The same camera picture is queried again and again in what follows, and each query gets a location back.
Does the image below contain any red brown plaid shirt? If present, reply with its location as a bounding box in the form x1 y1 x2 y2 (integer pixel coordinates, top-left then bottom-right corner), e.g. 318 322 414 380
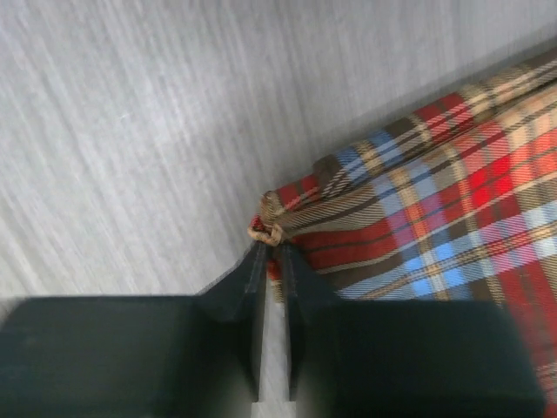
248 51 556 416

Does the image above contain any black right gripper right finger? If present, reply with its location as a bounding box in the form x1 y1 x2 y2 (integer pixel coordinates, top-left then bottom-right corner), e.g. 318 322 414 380
281 246 545 417

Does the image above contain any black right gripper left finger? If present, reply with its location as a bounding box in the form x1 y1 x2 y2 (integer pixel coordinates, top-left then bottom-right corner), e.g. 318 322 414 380
1 244 266 417

